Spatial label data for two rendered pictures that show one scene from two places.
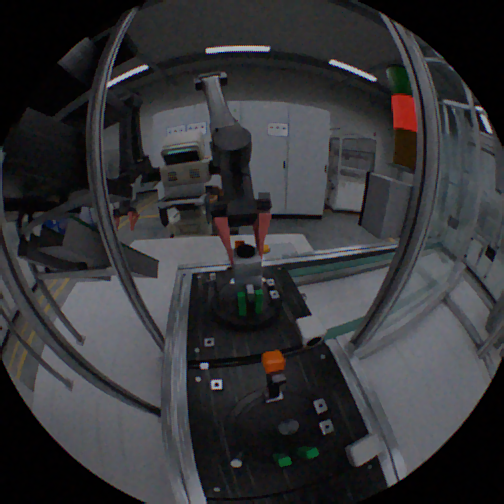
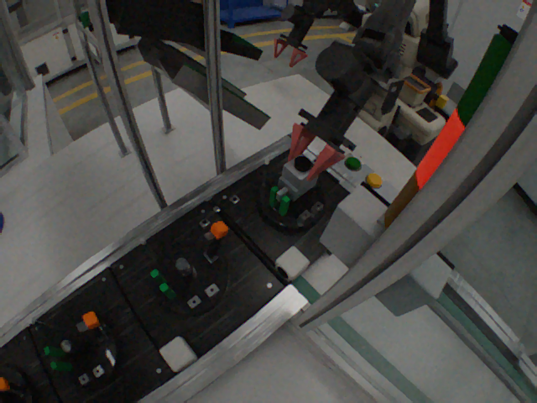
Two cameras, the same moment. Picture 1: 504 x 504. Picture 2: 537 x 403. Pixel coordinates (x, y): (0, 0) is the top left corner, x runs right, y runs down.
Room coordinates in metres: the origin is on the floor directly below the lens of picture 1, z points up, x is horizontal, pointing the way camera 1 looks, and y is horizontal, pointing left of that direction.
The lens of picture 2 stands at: (0.03, -0.21, 1.41)
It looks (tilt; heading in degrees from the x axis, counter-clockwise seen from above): 55 degrees down; 52
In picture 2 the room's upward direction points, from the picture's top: 8 degrees clockwise
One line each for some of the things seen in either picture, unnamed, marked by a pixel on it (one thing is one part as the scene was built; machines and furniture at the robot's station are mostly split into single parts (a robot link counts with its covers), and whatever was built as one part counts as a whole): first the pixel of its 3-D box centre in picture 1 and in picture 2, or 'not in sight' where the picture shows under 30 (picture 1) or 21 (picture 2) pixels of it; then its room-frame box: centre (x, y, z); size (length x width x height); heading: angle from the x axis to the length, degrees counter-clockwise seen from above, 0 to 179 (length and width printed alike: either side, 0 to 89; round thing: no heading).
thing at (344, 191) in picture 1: (331, 163); not in sight; (5.18, -2.30, 1.13); 2.66 x 1.46 x 2.25; 3
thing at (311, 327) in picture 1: (309, 331); (291, 264); (0.18, -0.10, 0.97); 0.05 x 0.05 x 0.04; 11
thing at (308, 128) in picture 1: (304, 161); not in sight; (3.54, -1.00, 1.12); 0.80 x 0.54 x 2.25; 93
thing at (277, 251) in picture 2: (246, 306); (290, 205); (0.26, 0.01, 0.96); 0.24 x 0.24 x 0.02; 11
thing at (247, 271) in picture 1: (247, 269); (295, 177); (0.25, 0.01, 1.06); 0.08 x 0.04 x 0.07; 11
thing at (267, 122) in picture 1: (263, 159); not in sight; (3.50, -0.20, 1.12); 0.80 x 0.54 x 2.25; 93
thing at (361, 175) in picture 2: (262, 258); (369, 188); (0.48, -0.03, 0.93); 0.21 x 0.07 x 0.06; 101
